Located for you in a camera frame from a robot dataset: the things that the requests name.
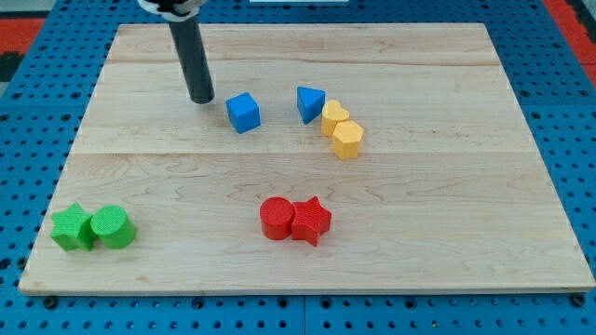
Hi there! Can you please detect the yellow hexagon block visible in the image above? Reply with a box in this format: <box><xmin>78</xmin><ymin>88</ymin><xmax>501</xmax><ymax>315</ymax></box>
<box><xmin>332</xmin><ymin>121</ymin><xmax>364</xmax><ymax>159</ymax></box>

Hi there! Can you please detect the green circle block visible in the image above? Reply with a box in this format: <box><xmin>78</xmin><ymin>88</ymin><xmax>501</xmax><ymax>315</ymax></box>
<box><xmin>90</xmin><ymin>205</ymin><xmax>136</xmax><ymax>249</ymax></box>

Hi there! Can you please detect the red circle block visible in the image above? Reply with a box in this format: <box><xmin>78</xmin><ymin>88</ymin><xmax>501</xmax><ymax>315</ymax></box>
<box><xmin>259</xmin><ymin>196</ymin><xmax>294</xmax><ymax>240</ymax></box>

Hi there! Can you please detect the light wooden board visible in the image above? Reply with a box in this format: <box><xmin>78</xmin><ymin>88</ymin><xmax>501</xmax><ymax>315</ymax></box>
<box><xmin>20</xmin><ymin>23</ymin><xmax>595</xmax><ymax>296</ymax></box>

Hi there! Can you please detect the yellow heart block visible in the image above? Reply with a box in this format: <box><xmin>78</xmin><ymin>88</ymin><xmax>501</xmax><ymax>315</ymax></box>
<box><xmin>321</xmin><ymin>100</ymin><xmax>350</xmax><ymax>137</ymax></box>

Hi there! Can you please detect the red star block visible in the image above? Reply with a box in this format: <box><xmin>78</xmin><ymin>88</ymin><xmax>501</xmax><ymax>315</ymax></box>
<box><xmin>291</xmin><ymin>196</ymin><xmax>332</xmax><ymax>247</ymax></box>

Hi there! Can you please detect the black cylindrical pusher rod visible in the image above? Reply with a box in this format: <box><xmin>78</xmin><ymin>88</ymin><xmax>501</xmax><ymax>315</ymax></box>
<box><xmin>169</xmin><ymin>18</ymin><xmax>214</xmax><ymax>104</ymax></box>

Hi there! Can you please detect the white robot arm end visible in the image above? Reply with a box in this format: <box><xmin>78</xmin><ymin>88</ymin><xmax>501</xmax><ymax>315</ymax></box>
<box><xmin>138</xmin><ymin>0</ymin><xmax>207</xmax><ymax>22</ymax></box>

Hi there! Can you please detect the green star block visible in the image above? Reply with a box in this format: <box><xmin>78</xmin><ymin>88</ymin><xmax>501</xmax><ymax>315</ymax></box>
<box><xmin>51</xmin><ymin>202</ymin><xmax>96</xmax><ymax>251</ymax></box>

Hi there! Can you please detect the blue cube block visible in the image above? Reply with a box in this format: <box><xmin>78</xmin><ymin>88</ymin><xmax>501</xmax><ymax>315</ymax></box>
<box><xmin>226</xmin><ymin>92</ymin><xmax>261</xmax><ymax>134</ymax></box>

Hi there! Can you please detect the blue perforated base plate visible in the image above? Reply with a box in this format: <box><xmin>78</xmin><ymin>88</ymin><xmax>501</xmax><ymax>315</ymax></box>
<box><xmin>1</xmin><ymin>0</ymin><xmax>595</xmax><ymax>334</ymax></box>

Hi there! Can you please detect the blue triangle block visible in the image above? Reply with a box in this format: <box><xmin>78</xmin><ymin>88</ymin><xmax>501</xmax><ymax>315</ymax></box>
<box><xmin>296</xmin><ymin>87</ymin><xmax>326</xmax><ymax>124</ymax></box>

